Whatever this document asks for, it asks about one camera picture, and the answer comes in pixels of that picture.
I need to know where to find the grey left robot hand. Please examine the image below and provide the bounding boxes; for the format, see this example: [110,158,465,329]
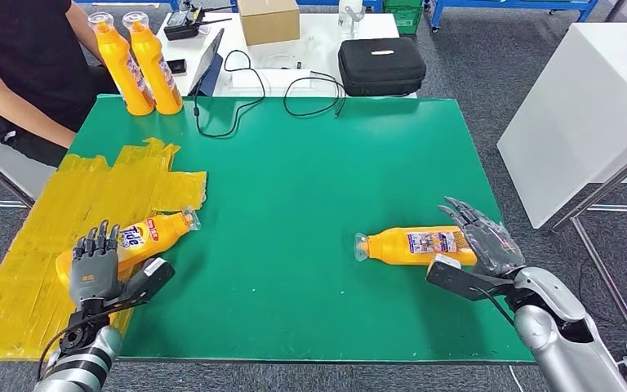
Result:
[69,219,122,306]

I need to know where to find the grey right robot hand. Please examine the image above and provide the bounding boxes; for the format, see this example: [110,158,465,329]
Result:
[438,196,527,278]

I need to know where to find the orange detergent bottle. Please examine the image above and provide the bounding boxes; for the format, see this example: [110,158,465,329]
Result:
[353,225,479,267]
[87,11,157,118]
[122,11,185,116]
[55,207,202,289]

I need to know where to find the yellow taped plastic sheet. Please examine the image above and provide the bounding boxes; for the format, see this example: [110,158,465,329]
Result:
[0,137,208,363]

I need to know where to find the white bench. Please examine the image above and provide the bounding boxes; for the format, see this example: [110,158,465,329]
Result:
[0,100,58,209]

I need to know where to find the white cabinet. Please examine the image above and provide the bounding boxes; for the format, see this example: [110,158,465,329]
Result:
[497,22,627,230]

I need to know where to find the green table mat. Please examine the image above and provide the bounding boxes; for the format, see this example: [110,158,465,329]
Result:
[67,95,536,364]

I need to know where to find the black carrying case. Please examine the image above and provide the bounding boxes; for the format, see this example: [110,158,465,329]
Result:
[337,36,428,99]

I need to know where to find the person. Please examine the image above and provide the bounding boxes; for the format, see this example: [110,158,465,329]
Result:
[0,0,120,169]

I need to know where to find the dark blue tablet case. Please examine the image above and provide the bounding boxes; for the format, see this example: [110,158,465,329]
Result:
[188,28,226,99]

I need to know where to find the green plastic crate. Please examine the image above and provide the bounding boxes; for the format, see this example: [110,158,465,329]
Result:
[382,0,425,34]

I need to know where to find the black radio controller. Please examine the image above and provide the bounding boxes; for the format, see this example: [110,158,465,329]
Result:
[162,5,233,42]

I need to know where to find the white table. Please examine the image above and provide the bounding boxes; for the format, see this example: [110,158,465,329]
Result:
[153,11,418,100]

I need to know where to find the cardboard box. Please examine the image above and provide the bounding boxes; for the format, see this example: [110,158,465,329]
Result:
[237,0,301,47]

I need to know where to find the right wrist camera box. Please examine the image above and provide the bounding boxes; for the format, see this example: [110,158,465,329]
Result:
[425,254,514,302]

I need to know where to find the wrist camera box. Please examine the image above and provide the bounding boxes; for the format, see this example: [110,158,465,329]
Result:
[104,257,176,315]
[425,254,514,302]

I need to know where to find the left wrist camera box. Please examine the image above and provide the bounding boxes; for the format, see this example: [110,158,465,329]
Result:
[104,257,176,315]

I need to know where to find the silver metal stand frame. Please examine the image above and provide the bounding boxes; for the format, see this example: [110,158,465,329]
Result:
[550,137,627,372]

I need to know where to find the black tablet cable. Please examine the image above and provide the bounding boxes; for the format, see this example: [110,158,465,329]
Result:
[193,49,267,140]

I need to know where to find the blue metal frame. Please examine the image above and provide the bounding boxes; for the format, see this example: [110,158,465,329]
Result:
[429,0,600,31]

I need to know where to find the black looped cable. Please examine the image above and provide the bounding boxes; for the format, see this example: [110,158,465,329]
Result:
[282,70,347,119]

